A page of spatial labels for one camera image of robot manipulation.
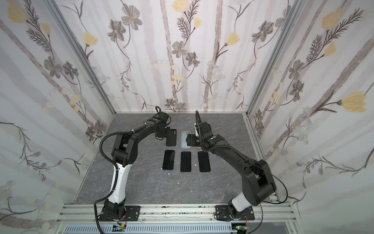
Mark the pale blue phone case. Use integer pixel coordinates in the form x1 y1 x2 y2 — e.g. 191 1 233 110
181 131 191 149

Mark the black phone case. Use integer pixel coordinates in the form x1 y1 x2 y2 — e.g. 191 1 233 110
166 129 177 147

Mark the black smartphone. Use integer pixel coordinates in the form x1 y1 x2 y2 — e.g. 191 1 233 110
198 151 211 173

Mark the phone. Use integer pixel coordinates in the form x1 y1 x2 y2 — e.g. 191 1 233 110
180 151 191 173
162 150 175 170

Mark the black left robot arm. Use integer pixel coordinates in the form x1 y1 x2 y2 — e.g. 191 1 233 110
94 110 171 221

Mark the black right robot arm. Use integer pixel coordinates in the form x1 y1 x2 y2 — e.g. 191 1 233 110
186 121 277 218

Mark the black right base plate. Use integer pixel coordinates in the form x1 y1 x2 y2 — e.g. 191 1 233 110
214 205 232 222

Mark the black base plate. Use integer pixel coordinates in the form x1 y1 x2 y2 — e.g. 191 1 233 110
124 205 141 222
214 205 232 222

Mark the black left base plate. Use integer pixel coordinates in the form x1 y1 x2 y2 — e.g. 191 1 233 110
124 205 141 222

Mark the white perforated cable duct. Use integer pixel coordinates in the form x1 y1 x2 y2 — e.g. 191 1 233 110
62 223 237 234

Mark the aluminium mounting rail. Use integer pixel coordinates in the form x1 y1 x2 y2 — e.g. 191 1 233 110
52 203 302 234

